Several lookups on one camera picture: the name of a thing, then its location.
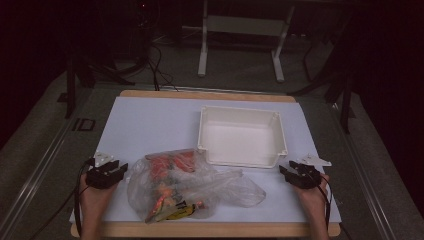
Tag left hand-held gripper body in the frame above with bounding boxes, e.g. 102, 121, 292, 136
85, 151, 118, 190

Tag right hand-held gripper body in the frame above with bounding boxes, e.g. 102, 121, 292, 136
289, 153, 333, 190

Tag red snack packet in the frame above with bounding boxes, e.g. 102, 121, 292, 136
145, 150, 197, 175

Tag orange red chip packet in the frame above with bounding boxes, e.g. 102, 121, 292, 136
144, 181, 188, 225

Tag white plastic bin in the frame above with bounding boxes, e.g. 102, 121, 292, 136
196, 105, 289, 170

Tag clear plastic bag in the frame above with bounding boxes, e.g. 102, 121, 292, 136
126, 147, 267, 225

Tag yellow snack packet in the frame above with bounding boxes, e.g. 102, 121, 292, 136
165, 202, 198, 222

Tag person's left hand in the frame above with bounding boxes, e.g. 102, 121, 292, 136
79, 171, 118, 216

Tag person's right hand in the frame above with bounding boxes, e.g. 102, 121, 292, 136
292, 173, 332, 216

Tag white table mat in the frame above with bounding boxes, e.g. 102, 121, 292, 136
68, 96, 343, 225

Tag black metal stand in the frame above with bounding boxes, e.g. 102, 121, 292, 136
339, 74, 355, 135
64, 58, 78, 120

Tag wooden table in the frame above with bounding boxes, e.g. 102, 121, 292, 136
70, 89, 342, 239

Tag white metal stand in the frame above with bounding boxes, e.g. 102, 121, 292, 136
197, 0, 296, 84

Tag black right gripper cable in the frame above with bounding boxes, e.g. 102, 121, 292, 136
315, 173, 333, 232

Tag metal floor rail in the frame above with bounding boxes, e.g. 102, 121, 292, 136
328, 102, 398, 240
0, 116, 83, 240

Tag black floor cables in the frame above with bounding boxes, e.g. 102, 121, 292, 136
145, 43, 180, 92

